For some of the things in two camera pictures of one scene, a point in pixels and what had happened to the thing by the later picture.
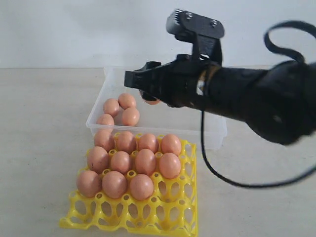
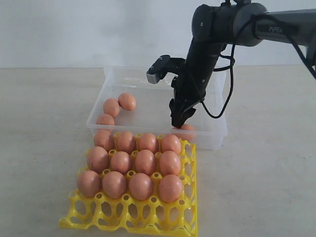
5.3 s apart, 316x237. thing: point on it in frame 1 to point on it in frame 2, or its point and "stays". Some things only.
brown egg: x=170 y=143 stays
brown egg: x=152 y=102 to x=170 y=188
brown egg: x=131 y=116 to x=186 y=132
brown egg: x=148 y=141 stays
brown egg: x=126 y=100 stays
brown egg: x=126 y=141 stays
